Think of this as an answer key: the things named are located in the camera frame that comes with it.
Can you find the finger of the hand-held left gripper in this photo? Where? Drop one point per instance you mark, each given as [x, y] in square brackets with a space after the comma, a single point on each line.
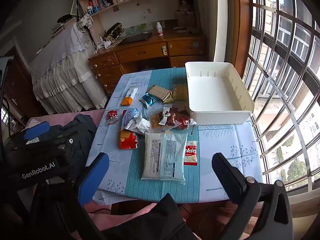
[37, 130]

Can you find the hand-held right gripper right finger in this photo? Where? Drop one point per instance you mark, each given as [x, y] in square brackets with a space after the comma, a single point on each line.
[228, 176]

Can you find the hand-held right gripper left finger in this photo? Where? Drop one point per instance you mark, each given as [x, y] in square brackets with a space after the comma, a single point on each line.
[93, 177]

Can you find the red white cookies packet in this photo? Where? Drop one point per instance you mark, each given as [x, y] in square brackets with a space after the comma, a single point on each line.
[190, 155]

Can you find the red chips packet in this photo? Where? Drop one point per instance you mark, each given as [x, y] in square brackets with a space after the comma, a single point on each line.
[128, 141]

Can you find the pale blue clear bread packet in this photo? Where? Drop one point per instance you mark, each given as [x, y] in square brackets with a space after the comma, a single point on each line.
[175, 155]

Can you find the large pale grey snack packet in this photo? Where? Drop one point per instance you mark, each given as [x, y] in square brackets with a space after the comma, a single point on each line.
[152, 155]

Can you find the red candy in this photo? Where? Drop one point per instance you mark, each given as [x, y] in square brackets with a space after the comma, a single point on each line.
[112, 115]
[183, 123]

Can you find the blue white wafer packet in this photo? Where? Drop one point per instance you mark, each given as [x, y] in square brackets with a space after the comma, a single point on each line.
[127, 118]

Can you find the silver snack packet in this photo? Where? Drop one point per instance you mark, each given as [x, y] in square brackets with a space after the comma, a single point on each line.
[138, 126]

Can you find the red white patterned snack packet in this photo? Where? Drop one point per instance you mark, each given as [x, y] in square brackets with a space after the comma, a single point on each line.
[170, 117]

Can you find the orange cracker clear packet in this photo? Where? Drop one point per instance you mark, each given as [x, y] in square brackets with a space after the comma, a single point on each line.
[155, 120]

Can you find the white plastic storage bin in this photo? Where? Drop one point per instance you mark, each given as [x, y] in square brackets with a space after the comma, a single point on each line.
[215, 90]

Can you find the orange white snack bar packet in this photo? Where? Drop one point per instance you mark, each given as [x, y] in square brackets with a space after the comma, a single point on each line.
[130, 93]

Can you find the blue foil snack packet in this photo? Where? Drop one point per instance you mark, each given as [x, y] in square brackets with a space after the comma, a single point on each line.
[150, 100]

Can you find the yellow noodle snack packet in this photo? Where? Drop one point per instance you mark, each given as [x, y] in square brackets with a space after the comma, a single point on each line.
[180, 91]

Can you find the green yellow snack packet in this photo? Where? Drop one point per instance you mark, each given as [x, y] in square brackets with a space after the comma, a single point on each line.
[169, 98]

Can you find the brown paper snack packet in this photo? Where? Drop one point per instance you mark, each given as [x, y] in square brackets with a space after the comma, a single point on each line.
[158, 92]

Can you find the blue white printed tablecloth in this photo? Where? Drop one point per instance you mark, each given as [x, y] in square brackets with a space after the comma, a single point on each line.
[220, 140]

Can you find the dark grey jacket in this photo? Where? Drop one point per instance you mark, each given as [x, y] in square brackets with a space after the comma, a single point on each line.
[85, 127]

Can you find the white lace furniture cover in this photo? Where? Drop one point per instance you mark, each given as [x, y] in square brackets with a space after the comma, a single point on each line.
[62, 67]

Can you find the black zippered clothing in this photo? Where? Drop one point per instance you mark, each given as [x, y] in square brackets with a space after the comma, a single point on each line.
[162, 220]

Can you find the patterned cloth bag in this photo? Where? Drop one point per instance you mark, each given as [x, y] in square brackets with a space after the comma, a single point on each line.
[85, 21]

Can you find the floral pouch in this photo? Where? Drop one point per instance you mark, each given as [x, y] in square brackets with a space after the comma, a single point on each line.
[114, 31]

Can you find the wooden desk with drawers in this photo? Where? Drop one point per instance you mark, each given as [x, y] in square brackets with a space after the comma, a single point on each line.
[140, 55]

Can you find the window with metal grille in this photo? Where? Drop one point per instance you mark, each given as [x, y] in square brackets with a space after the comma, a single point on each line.
[287, 62]

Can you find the cluster of small bottles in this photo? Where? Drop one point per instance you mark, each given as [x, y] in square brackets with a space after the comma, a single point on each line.
[96, 3]

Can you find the white drawer safety lock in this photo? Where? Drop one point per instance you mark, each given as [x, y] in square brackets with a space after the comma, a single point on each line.
[164, 50]

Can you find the white red bottle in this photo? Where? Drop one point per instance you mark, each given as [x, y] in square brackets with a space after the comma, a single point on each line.
[158, 28]

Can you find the wooden bookshelf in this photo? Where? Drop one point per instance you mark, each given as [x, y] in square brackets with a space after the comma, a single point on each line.
[130, 1]

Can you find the doll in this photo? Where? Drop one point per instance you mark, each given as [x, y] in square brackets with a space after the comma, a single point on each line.
[185, 5]

